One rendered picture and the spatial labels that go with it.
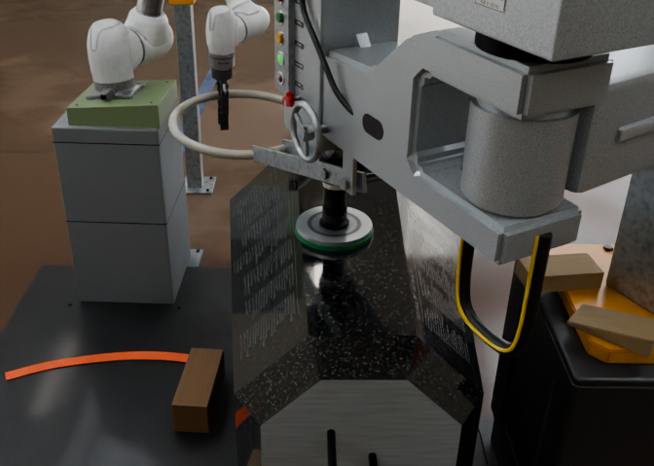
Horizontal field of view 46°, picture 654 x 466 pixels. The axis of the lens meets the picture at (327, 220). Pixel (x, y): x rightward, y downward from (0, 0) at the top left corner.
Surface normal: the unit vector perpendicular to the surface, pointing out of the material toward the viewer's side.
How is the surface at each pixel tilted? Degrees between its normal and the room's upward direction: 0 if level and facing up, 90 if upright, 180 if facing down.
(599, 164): 90
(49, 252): 0
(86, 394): 0
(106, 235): 90
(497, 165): 90
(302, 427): 90
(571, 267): 0
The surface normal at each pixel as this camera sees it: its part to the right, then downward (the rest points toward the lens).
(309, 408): 0.03, 0.49
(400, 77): -0.88, 0.22
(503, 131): -0.54, 0.40
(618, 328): -0.13, -0.92
